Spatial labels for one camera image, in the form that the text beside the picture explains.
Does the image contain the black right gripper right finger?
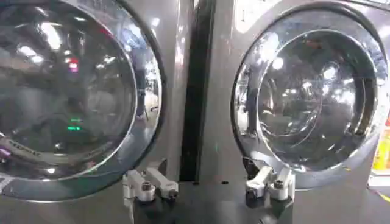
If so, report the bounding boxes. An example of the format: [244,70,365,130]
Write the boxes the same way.
[243,156,296,208]

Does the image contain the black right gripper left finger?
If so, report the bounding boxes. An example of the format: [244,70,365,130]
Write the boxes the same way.
[122,158,180,207]

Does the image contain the grey dryer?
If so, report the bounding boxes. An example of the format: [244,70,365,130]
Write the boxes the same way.
[199,0,390,224]
[0,0,196,224]

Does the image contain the round glass dryer door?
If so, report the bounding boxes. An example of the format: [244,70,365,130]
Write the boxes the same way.
[0,0,167,203]
[230,2,390,190]

